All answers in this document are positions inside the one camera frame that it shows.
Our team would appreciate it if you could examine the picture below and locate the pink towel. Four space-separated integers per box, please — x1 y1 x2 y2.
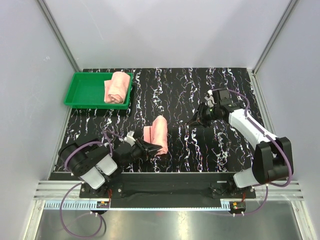
143 115 168 155
104 71 131 104

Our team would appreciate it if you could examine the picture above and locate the right aluminium frame post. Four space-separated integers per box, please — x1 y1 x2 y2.
252 0 299 75

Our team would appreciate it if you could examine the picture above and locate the front aluminium rail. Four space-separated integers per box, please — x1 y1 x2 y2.
33 180 304 211

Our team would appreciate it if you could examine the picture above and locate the left aluminium frame post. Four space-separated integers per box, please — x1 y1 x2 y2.
35 0 82 72

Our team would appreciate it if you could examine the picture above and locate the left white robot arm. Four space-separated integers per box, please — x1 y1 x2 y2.
58 137 162 198

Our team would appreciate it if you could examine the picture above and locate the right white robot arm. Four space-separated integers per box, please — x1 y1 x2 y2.
187 88 294 199

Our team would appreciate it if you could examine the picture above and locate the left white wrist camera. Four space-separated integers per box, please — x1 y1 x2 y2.
124 131 136 146

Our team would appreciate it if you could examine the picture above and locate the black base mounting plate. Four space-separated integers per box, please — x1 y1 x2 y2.
79 172 256 200

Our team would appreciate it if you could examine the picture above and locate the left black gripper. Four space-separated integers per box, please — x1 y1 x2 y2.
121 137 162 167

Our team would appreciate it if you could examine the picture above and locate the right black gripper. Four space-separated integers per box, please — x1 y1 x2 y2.
185 102 220 130

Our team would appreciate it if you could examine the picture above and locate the green plastic tray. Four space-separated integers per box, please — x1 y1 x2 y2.
64 72 133 110

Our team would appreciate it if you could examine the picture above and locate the aluminium frame post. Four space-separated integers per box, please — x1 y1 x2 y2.
35 0 82 72
252 0 299 75

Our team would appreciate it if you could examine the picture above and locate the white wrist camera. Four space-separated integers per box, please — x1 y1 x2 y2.
204 90 216 108
124 131 136 146

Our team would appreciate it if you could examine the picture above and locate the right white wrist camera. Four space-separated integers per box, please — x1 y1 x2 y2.
204 90 216 108

